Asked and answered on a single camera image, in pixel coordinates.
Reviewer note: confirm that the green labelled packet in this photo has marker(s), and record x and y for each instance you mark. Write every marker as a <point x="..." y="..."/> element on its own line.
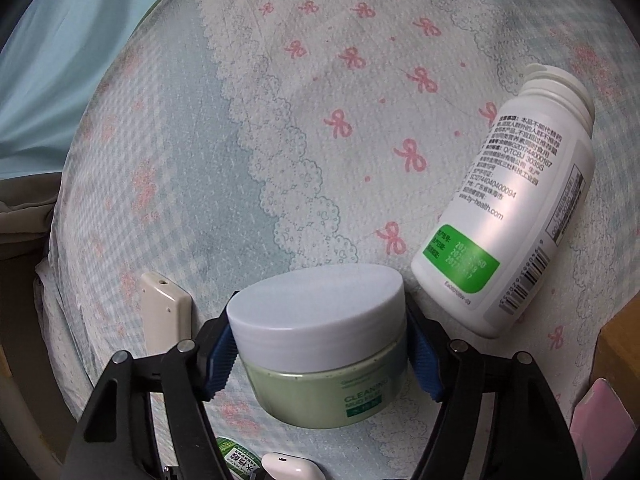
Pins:
<point x="235" y="457"/>

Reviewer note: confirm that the bow print bed sheet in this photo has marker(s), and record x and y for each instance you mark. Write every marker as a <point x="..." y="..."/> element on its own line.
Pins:
<point x="310" y="125"/>

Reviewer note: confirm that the beige remote control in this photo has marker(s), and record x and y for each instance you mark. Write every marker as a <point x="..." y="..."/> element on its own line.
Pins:
<point x="162" y="317"/>

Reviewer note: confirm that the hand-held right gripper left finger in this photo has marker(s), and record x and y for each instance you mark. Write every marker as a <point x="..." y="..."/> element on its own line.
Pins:
<point x="220" y="360"/>

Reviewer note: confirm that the brown cardboard box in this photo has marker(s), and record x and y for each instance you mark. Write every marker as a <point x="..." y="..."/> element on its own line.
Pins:
<point x="619" y="355"/>

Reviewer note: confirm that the pink box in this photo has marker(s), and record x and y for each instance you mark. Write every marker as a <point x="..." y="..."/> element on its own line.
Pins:
<point x="602" y="427"/>

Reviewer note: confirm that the light blue curtain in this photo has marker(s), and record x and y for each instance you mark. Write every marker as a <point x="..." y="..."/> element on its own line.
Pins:
<point x="60" y="60"/>

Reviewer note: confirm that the white pill bottle green label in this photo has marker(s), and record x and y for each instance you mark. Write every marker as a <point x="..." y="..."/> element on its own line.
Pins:
<point x="505" y="215"/>

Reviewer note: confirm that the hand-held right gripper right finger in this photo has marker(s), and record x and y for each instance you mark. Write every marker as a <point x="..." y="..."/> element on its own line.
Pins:
<point x="425" y="360"/>

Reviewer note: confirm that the green cream jar white lid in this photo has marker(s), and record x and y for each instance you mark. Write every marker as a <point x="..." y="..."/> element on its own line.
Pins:
<point x="320" y="345"/>

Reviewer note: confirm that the white earbud case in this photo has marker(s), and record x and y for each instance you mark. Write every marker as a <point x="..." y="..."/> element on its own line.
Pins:
<point x="289" y="466"/>

